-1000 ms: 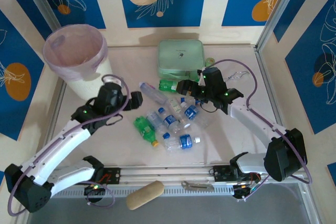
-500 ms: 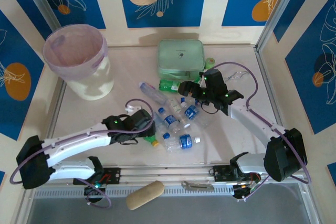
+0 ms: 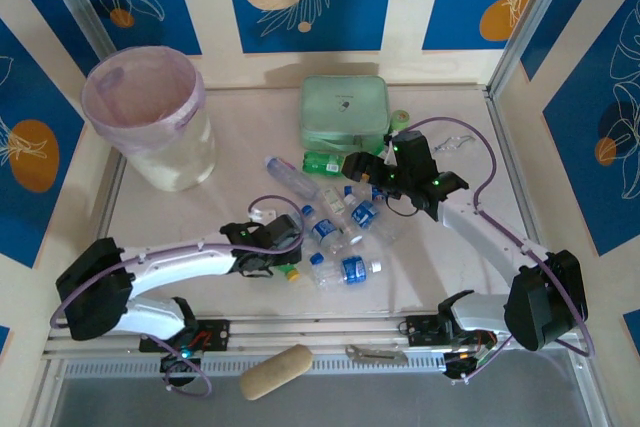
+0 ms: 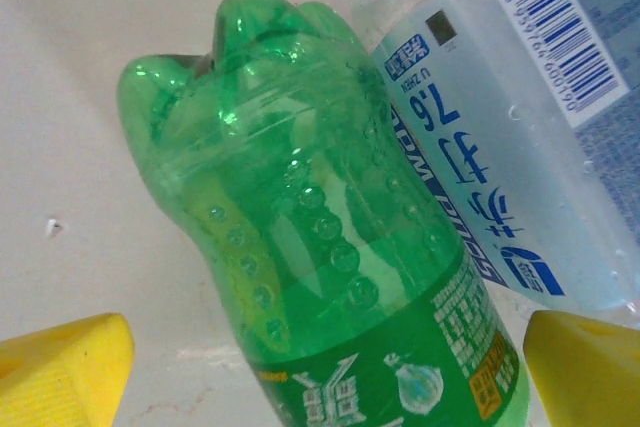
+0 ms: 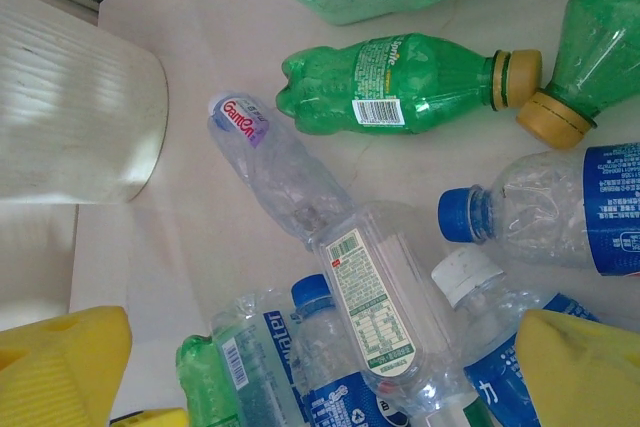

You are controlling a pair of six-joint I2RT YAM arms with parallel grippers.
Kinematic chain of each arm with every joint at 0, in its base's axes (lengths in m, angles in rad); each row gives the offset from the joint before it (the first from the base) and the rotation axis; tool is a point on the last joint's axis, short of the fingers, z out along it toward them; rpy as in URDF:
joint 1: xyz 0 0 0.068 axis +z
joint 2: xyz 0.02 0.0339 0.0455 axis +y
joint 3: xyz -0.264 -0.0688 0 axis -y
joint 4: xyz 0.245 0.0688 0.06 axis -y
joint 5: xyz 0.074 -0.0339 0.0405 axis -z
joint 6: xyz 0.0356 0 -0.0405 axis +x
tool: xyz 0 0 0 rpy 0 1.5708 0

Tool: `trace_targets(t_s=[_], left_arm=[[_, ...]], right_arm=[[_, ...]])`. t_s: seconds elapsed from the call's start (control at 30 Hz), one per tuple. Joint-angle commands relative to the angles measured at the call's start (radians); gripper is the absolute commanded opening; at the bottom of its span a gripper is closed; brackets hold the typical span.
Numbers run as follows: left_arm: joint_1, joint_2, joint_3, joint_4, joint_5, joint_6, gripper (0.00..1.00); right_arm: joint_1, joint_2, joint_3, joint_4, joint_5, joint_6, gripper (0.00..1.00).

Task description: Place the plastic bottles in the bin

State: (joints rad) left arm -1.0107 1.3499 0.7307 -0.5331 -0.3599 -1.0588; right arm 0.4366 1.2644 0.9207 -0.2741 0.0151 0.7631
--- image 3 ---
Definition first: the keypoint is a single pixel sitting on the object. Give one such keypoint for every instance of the green bottle yellow cap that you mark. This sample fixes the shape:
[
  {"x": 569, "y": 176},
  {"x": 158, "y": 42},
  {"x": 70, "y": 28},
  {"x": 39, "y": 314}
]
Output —
[
  {"x": 320, "y": 162},
  {"x": 365, "y": 178},
  {"x": 291, "y": 274}
]

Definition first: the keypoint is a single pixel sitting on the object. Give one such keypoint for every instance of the clear bottle blue cap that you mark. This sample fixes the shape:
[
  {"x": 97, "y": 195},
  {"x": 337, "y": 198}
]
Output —
[{"x": 316, "y": 259}]

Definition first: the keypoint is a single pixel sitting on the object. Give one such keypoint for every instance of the clear bottle white green label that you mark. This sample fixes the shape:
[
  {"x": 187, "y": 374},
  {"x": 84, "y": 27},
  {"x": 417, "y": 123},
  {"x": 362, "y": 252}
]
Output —
[{"x": 332, "y": 202}]

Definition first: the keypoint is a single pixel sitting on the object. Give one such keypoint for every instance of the large clear bottle pink label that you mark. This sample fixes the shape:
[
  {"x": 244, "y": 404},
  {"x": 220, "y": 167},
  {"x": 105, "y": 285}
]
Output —
[{"x": 292, "y": 178}]

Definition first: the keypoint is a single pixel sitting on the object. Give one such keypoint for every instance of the blue label bottle white cap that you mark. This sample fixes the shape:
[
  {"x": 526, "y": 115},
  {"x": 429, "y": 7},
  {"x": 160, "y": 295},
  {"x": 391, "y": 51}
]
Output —
[{"x": 353, "y": 269}]

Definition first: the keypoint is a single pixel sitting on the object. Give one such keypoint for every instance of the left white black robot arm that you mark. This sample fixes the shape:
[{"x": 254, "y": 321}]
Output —
[{"x": 175, "y": 268}]

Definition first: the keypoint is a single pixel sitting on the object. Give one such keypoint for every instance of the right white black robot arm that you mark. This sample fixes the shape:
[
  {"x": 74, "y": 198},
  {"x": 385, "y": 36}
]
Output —
[{"x": 500, "y": 240}]

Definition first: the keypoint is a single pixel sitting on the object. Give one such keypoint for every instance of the white plastic bin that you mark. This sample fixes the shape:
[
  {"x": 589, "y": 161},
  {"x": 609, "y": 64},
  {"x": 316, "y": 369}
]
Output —
[{"x": 190, "y": 157}]

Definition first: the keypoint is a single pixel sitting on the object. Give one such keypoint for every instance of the pink bin liner bag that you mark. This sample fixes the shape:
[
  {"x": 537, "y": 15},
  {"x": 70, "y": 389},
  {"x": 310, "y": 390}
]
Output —
[{"x": 140, "y": 92}]

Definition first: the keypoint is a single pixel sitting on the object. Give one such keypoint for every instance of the small green can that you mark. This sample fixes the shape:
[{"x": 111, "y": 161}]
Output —
[{"x": 401, "y": 119}]

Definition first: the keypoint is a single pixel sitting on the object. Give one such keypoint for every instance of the mint green zip pouch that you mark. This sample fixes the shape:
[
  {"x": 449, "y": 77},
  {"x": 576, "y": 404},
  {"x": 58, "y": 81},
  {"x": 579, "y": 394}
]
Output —
[{"x": 345, "y": 97}]

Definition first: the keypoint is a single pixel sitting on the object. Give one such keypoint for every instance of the tan foam roller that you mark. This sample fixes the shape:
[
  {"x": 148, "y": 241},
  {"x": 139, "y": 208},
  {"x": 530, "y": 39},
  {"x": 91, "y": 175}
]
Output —
[{"x": 275, "y": 372}]

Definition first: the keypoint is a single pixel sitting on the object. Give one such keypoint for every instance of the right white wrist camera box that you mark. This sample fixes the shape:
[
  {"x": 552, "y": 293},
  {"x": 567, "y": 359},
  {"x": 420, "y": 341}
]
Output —
[{"x": 389, "y": 152}]

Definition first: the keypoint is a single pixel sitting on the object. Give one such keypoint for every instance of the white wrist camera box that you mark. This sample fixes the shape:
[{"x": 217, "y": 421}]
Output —
[
  {"x": 262, "y": 213},
  {"x": 389, "y": 152}
]

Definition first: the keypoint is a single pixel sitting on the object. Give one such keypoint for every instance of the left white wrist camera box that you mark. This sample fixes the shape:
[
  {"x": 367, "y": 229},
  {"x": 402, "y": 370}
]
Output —
[{"x": 262, "y": 213}]

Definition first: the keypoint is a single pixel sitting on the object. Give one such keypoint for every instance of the aluminium frame rail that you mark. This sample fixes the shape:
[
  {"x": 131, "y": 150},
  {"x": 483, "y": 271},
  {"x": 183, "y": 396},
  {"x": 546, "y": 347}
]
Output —
[{"x": 320, "y": 329}]

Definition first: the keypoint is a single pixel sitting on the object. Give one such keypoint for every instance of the aluminium side rail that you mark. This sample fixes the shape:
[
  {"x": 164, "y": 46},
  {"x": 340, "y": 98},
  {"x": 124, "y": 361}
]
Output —
[
  {"x": 500, "y": 119},
  {"x": 112, "y": 187}
]

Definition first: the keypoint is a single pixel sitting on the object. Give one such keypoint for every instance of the flat metal bracket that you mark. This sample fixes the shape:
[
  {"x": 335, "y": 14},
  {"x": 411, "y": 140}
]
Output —
[{"x": 377, "y": 353}]

